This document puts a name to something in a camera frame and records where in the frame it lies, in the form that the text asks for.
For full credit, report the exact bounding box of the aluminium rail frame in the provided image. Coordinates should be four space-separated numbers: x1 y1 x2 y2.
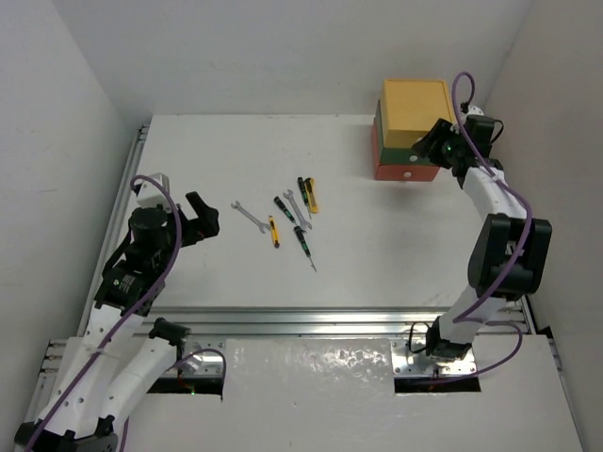
35 122 564 392

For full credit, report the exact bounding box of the yellow drawer box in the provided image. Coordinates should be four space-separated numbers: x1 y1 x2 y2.
380 78 454 149

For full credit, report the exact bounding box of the purple cable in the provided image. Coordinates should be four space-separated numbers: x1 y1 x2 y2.
23 174 227 452
390 71 534 383

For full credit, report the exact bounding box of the green black screwdriver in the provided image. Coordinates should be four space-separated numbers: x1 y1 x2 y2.
297 176 312 219
273 196 297 224
293 226 318 272

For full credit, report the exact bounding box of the red drawer box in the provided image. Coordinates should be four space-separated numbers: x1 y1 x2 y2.
371 119 440 182

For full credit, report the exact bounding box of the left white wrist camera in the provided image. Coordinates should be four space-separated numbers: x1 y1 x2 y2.
133 172 171 211

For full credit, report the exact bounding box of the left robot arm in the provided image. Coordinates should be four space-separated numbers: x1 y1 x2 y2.
14 192 220 451

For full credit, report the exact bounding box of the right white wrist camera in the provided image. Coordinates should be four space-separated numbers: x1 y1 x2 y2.
460 102 484 124

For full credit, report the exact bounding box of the silver combination wrench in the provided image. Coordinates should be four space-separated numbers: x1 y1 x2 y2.
283 189 312 232

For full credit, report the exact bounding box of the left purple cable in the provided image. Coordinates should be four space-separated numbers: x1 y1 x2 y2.
23 174 227 452

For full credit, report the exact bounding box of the green drawer box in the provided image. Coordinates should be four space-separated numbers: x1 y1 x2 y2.
375 102 432 166

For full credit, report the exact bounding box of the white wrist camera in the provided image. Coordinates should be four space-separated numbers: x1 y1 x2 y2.
460 102 484 124
133 172 171 211

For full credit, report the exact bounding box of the white front cover panel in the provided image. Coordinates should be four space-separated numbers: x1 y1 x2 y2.
125 335 581 451

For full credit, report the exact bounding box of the green black screwdriver left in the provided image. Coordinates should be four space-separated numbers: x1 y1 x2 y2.
273 196 297 224

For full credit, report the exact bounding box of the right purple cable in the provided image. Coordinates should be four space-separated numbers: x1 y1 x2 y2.
390 71 534 383

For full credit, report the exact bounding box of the silver open-end wrench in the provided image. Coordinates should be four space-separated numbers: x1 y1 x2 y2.
231 201 270 234

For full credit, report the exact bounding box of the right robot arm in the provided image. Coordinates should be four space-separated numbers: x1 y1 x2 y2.
412 115 552 361

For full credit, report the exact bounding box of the green black screwdriver far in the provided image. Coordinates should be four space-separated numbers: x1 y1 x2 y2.
297 176 312 219

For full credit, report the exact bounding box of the green black screwdriver near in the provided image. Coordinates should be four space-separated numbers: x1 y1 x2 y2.
293 226 318 272

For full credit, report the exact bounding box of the yellow utility knife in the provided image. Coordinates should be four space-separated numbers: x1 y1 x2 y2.
304 177 318 214
269 216 281 249

